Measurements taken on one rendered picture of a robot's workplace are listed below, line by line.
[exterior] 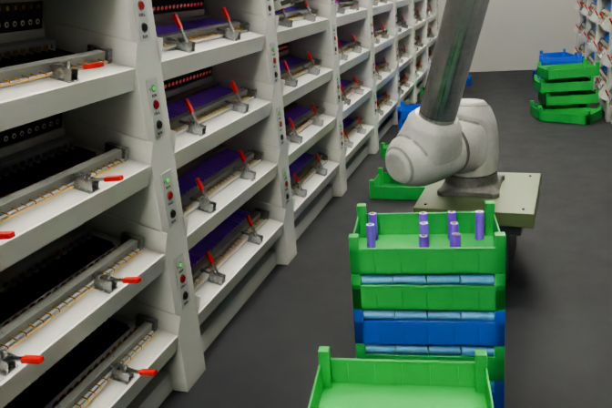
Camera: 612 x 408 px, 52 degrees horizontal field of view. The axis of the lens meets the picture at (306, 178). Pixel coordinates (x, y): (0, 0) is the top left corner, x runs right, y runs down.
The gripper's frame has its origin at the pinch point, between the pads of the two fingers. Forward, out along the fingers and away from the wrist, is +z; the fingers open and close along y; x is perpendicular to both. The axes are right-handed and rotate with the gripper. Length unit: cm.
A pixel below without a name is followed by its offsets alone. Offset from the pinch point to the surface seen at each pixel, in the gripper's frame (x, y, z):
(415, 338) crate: -77, -91, -38
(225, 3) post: 4.1, -25.3, 8.2
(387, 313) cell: -71, -91, -34
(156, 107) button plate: -17, -91, 1
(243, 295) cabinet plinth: -78, -53, 21
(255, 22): -4.1, -25.6, 0.8
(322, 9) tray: -4.4, 44.4, 0.7
